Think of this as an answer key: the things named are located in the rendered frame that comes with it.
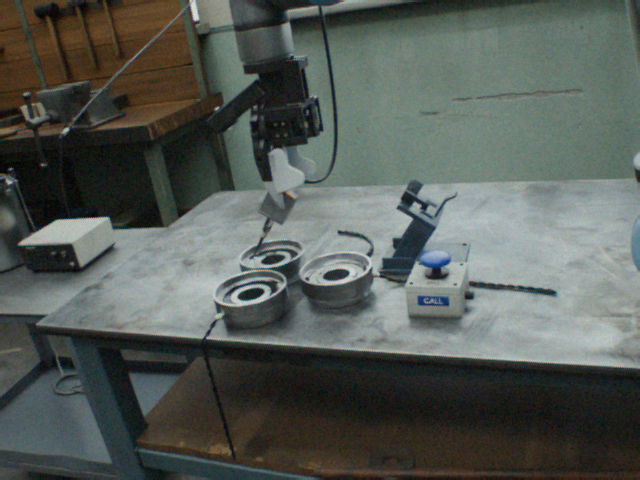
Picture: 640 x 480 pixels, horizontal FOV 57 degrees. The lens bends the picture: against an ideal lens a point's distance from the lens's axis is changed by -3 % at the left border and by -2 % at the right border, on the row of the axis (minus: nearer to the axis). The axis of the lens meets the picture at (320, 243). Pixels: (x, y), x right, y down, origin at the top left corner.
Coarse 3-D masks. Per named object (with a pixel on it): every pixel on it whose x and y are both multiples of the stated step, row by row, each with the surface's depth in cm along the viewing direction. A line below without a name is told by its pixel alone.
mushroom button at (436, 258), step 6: (426, 252) 78; (432, 252) 78; (438, 252) 78; (444, 252) 77; (420, 258) 78; (426, 258) 77; (432, 258) 76; (438, 258) 76; (444, 258) 76; (450, 258) 77; (426, 264) 77; (432, 264) 76; (438, 264) 76; (444, 264) 76; (432, 270) 78; (438, 270) 78
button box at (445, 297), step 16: (416, 272) 80; (432, 272) 78; (448, 272) 78; (464, 272) 78; (416, 288) 77; (432, 288) 76; (448, 288) 75; (464, 288) 78; (416, 304) 78; (432, 304) 77; (448, 304) 76; (464, 304) 78
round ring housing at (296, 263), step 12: (276, 240) 99; (288, 240) 98; (252, 252) 98; (300, 252) 96; (240, 264) 93; (264, 264) 97; (276, 264) 93; (288, 264) 91; (300, 264) 92; (288, 276) 91
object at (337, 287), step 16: (320, 256) 90; (336, 256) 91; (352, 256) 90; (304, 272) 88; (320, 272) 88; (336, 272) 89; (352, 272) 86; (368, 272) 84; (304, 288) 85; (320, 288) 82; (336, 288) 82; (352, 288) 82; (368, 288) 84; (320, 304) 84; (336, 304) 83; (352, 304) 84
